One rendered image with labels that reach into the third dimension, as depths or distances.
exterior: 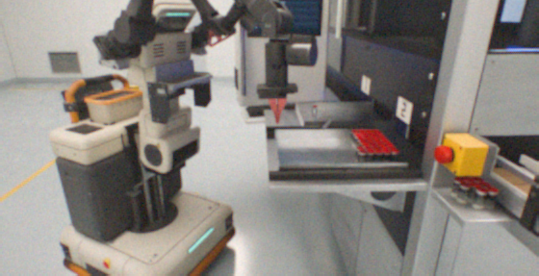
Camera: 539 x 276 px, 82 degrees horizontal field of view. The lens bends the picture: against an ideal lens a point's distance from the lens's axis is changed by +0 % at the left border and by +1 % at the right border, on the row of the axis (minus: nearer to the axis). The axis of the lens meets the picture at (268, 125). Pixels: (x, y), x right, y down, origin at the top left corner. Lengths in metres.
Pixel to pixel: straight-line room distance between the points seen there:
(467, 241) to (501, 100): 0.40
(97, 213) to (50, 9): 6.00
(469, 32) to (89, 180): 1.41
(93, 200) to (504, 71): 1.50
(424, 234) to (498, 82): 0.42
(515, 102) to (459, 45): 0.20
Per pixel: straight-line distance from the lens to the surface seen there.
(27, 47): 7.66
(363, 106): 1.45
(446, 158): 0.76
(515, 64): 0.87
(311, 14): 1.72
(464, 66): 0.80
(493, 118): 0.88
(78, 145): 1.47
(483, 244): 1.07
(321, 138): 1.08
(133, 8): 1.07
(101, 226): 1.63
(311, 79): 1.76
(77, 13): 7.07
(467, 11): 0.78
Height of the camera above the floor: 1.29
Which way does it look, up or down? 20 degrees down
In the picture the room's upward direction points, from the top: straight up
